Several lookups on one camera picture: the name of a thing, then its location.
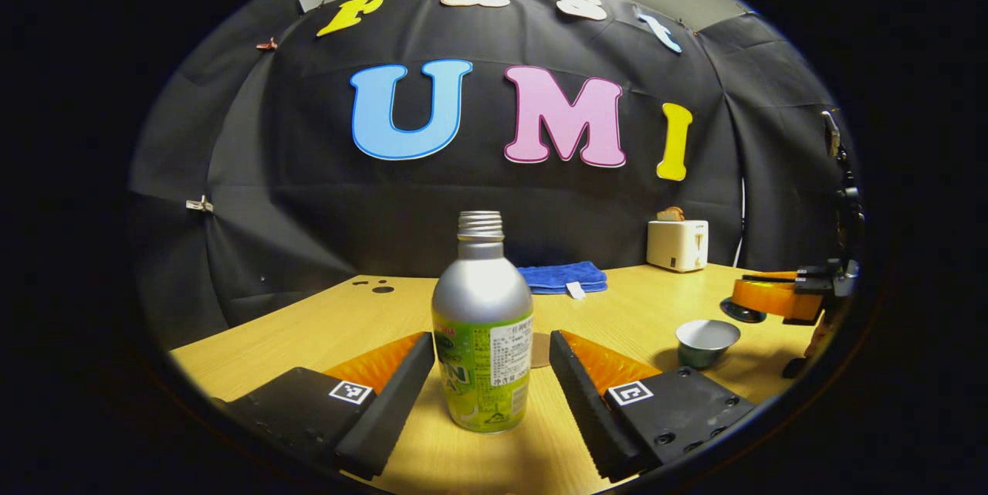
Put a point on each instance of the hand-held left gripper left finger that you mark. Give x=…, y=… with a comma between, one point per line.
x=386, y=402

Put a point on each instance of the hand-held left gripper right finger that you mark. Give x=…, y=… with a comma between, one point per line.
x=583, y=402

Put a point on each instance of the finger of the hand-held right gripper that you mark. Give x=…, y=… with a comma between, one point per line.
x=772, y=300
x=768, y=276

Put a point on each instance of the teal teacup lid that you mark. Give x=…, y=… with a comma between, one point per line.
x=739, y=313

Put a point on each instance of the white teacup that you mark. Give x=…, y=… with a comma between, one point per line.
x=704, y=352

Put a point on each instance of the silver green water bottle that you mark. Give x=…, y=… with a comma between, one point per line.
x=482, y=302

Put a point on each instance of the white toaster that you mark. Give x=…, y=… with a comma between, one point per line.
x=675, y=246

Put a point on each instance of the brown bread slice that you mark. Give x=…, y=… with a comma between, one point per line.
x=670, y=214

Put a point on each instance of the blue folded towel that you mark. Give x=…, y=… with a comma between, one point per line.
x=559, y=276

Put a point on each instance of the black backdrop cloth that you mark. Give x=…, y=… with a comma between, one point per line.
x=309, y=209

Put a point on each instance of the metal clip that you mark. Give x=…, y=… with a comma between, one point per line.
x=199, y=205

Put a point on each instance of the wooden clothes peg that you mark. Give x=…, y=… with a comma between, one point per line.
x=267, y=45

